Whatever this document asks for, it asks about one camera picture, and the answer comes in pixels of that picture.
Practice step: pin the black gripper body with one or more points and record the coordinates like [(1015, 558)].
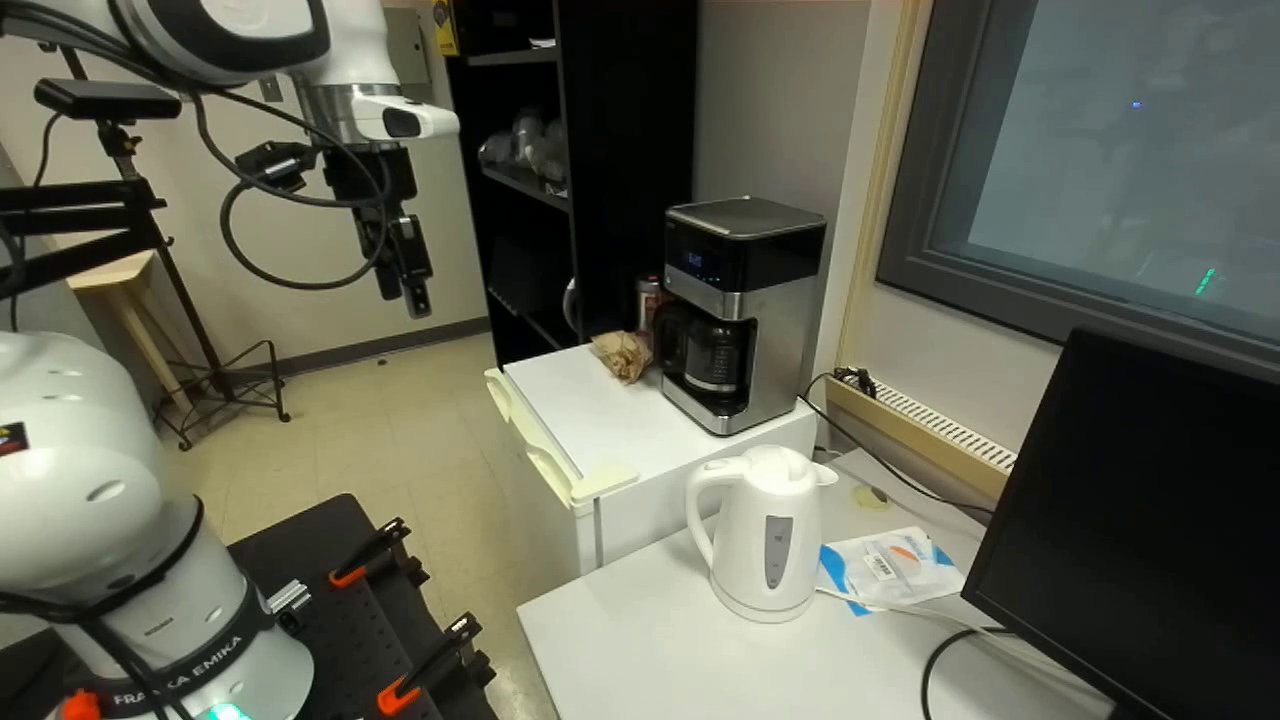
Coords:
[(388, 236)]

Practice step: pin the white electric kettle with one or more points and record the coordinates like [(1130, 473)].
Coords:
[(763, 542)]

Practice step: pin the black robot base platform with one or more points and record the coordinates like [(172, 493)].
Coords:
[(344, 624)]

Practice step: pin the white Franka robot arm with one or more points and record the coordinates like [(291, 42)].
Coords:
[(92, 493)]

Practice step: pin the clear bags on shelf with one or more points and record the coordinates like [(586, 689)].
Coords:
[(531, 148)]

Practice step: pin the brown crumpled item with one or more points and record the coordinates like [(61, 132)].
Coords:
[(623, 357)]

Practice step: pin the black shelf unit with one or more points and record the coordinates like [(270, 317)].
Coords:
[(602, 161)]

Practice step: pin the white mini fridge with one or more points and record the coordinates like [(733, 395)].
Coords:
[(602, 455)]

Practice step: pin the orange black clamp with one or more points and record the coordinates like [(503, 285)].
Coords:
[(425, 666), (365, 558)]

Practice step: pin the black silver coffee maker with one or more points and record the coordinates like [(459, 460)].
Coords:
[(743, 314)]

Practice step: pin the wooden baseboard heater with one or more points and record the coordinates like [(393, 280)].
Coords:
[(921, 447)]

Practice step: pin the blue white plastic packet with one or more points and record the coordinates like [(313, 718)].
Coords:
[(887, 567)]

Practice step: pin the grey framed window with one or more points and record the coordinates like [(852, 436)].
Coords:
[(1104, 147)]

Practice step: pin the black monitor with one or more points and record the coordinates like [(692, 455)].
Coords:
[(1145, 535)]

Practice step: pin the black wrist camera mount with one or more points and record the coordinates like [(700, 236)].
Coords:
[(357, 168)]

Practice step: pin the black camera tripod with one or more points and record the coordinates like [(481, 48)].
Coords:
[(124, 212)]

